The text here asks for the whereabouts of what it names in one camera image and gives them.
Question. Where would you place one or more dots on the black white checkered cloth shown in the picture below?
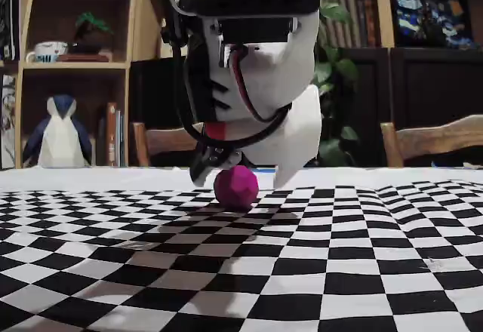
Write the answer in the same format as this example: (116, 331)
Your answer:
(339, 271)

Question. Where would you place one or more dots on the narrow light wood bookshelf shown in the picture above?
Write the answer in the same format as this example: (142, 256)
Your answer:
(75, 65)

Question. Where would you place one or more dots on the green pothos plant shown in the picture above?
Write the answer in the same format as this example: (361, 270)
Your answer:
(336, 71)

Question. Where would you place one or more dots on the reddish brown old book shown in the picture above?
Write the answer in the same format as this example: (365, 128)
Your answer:
(371, 22)

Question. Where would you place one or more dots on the orange spined book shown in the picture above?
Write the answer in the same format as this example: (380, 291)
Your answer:
(111, 136)

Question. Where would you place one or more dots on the blue white penguin figure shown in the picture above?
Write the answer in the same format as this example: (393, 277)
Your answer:
(58, 139)

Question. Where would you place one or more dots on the brown wooden chair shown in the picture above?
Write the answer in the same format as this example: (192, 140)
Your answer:
(166, 139)
(434, 136)

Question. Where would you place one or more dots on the reddish flat stand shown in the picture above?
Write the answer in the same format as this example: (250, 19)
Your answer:
(85, 58)

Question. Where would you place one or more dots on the starry night picture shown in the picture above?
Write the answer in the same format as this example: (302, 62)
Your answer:
(432, 15)

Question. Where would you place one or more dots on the blue tape strip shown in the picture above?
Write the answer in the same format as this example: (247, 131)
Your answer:
(266, 171)

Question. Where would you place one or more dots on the thin pale blue book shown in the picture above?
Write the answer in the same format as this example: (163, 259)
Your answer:
(121, 139)

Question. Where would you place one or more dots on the tan old book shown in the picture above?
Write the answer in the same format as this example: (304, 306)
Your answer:
(342, 22)

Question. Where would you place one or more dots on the dark brown old book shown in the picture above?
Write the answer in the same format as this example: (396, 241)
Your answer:
(362, 22)

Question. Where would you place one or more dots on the small bonsai tree model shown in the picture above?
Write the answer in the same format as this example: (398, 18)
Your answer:
(92, 32)

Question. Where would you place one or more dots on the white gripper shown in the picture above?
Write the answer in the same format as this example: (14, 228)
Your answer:
(280, 83)

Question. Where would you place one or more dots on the white patterned mug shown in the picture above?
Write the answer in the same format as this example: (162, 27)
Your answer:
(47, 53)

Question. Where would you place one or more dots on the light illustrated book cover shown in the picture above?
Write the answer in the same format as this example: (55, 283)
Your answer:
(7, 120)

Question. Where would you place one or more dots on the wide light wood bookshelf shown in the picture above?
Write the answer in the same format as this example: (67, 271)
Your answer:
(381, 7)

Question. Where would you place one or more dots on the pink faceted ball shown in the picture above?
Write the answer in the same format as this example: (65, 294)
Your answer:
(235, 190)

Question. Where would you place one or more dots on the gray old book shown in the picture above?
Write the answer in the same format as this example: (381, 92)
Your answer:
(352, 20)

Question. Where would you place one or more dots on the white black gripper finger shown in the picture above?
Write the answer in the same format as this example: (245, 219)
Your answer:
(200, 175)

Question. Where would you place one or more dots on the black low cabinet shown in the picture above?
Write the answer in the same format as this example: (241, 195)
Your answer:
(434, 83)

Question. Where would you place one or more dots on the dark patterned book cover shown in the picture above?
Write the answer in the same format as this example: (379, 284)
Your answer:
(8, 15)

